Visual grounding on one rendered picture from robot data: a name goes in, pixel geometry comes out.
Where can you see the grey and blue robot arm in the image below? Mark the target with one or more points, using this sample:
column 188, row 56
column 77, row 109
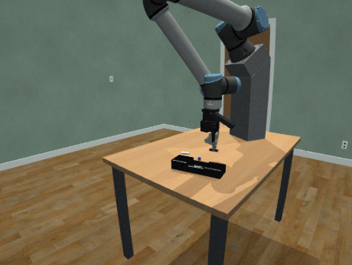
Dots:
column 237, row 25

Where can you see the black rack of three labelled bins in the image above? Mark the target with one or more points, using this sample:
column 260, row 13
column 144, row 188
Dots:
column 187, row 163

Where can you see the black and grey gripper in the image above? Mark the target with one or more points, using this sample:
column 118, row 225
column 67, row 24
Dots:
column 209, row 124

